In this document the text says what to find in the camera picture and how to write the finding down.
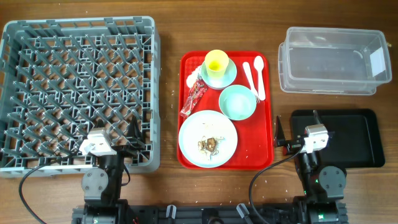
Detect mint green bowl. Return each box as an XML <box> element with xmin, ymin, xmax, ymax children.
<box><xmin>218</xmin><ymin>85</ymin><xmax>257</xmax><ymax>121</ymax></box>

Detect white plastic spoon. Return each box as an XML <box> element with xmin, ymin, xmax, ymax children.
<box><xmin>254</xmin><ymin>56</ymin><xmax>266</xmax><ymax>101</ymax></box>

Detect white plastic fork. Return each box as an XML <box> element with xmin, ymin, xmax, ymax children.
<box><xmin>243</xmin><ymin>62</ymin><xmax>260</xmax><ymax>103</ymax></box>

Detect light blue small bowl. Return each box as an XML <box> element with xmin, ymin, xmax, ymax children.
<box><xmin>200</xmin><ymin>59</ymin><xmax>237</xmax><ymax>90</ymax></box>

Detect yellow plastic cup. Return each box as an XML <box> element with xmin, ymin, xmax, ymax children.
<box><xmin>204</xmin><ymin>50</ymin><xmax>229</xmax><ymax>79</ymax></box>

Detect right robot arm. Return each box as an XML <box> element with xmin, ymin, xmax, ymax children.
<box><xmin>274</xmin><ymin>111</ymin><xmax>348</xmax><ymax>223</ymax></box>

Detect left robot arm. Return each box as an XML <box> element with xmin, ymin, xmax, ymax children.
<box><xmin>72</xmin><ymin>118</ymin><xmax>145</xmax><ymax>224</ymax></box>

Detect grey dishwasher rack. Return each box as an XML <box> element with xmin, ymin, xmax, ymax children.
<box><xmin>1</xmin><ymin>16</ymin><xmax>161</xmax><ymax>178</ymax></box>

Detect black plastic tray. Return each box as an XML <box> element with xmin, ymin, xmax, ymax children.
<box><xmin>295</xmin><ymin>109</ymin><xmax>386</xmax><ymax>169</ymax></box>

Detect clear plastic bin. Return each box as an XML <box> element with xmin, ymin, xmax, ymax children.
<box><xmin>278</xmin><ymin>27</ymin><xmax>392</xmax><ymax>95</ymax></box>

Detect food scraps on plate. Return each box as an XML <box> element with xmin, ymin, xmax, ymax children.
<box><xmin>198</xmin><ymin>136</ymin><xmax>224</xmax><ymax>161</ymax></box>

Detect light blue dinner plate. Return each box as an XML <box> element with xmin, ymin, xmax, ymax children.
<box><xmin>178</xmin><ymin>110</ymin><xmax>238</xmax><ymax>168</ymax></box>

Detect red snack wrapper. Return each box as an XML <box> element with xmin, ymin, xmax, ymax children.
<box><xmin>180</xmin><ymin>80</ymin><xmax>208</xmax><ymax>118</ymax></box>

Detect crumpled white napkin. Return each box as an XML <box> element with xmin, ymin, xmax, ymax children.
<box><xmin>186</xmin><ymin>65</ymin><xmax>201</xmax><ymax>88</ymax></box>

